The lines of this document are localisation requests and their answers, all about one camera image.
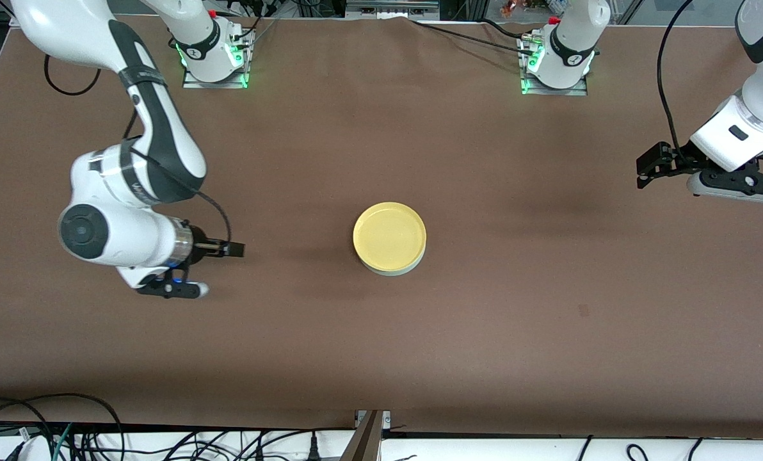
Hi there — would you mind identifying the short black table cable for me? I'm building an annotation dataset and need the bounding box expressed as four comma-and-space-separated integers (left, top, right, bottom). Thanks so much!
481, 18, 534, 40

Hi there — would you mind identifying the long black table cable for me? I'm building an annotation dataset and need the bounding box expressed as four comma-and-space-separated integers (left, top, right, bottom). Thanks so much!
409, 18, 537, 55

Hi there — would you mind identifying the brown table cover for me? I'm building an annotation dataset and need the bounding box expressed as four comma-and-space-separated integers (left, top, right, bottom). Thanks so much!
0, 13, 763, 431

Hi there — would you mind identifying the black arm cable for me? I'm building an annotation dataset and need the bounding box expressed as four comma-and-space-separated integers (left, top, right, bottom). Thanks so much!
656, 0, 697, 158
44, 54, 232, 249

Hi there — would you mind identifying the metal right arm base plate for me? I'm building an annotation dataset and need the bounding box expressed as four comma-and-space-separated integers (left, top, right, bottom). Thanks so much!
182, 63, 250, 90

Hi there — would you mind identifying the large black looped cable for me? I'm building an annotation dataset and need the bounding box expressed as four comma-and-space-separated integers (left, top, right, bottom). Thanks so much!
0, 392, 125, 461

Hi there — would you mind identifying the black base power cable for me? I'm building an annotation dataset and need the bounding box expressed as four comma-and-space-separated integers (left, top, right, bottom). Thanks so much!
227, 0, 278, 47

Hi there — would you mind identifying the green cable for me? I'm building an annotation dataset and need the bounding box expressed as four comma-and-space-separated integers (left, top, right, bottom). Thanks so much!
52, 423, 75, 461

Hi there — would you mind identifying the pale green plate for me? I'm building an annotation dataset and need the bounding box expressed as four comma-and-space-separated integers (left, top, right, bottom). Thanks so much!
358, 248, 427, 277

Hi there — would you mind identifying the yellow plastic plate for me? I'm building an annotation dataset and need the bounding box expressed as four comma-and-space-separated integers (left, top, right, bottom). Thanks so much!
353, 202, 428, 271

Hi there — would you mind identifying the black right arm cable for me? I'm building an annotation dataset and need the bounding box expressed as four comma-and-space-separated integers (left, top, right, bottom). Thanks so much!
44, 54, 232, 249

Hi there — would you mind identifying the aluminium profile post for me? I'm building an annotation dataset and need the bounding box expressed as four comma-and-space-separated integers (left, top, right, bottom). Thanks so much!
340, 410, 392, 461

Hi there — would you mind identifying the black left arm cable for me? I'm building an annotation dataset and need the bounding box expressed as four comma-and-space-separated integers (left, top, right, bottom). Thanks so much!
656, 0, 697, 158

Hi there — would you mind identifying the white lower shelf board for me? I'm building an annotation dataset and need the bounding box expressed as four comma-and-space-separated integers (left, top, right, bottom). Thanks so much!
0, 428, 763, 461

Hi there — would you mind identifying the grey metal rail unit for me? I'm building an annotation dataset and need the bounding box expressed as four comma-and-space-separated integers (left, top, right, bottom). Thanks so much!
345, 0, 441, 20

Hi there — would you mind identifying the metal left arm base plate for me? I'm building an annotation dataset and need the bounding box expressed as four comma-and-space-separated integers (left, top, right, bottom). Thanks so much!
520, 69, 589, 97

